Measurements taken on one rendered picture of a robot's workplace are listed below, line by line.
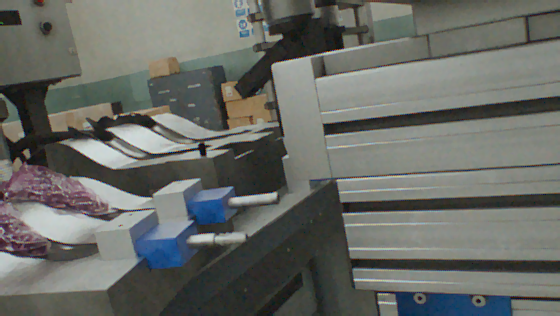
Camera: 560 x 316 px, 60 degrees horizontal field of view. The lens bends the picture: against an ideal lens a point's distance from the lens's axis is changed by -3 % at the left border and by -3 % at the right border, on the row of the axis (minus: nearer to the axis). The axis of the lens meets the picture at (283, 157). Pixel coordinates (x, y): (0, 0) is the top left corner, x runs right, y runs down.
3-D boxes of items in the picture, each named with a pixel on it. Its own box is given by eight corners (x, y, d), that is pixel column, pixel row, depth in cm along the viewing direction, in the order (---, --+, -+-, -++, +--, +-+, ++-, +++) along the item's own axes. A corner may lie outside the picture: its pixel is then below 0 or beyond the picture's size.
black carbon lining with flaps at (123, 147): (260, 140, 85) (249, 85, 83) (200, 166, 72) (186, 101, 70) (126, 153, 104) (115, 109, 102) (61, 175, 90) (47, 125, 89)
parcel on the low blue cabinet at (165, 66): (182, 72, 804) (178, 55, 798) (170, 75, 774) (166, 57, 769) (161, 77, 821) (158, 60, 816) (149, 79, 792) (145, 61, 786)
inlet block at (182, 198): (288, 214, 55) (279, 167, 54) (277, 230, 50) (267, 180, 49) (183, 225, 59) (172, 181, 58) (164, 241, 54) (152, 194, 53)
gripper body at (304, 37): (331, 103, 68) (315, 14, 65) (274, 112, 71) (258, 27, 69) (346, 96, 74) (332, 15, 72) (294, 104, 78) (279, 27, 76)
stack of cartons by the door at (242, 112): (287, 126, 764) (277, 73, 749) (279, 130, 735) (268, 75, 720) (239, 132, 800) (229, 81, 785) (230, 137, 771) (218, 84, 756)
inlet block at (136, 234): (261, 254, 45) (249, 198, 44) (244, 279, 40) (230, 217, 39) (137, 264, 48) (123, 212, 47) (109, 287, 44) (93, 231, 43)
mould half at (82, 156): (314, 167, 88) (300, 92, 85) (226, 221, 66) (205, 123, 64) (127, 177, 115) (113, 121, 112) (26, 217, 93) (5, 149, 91)
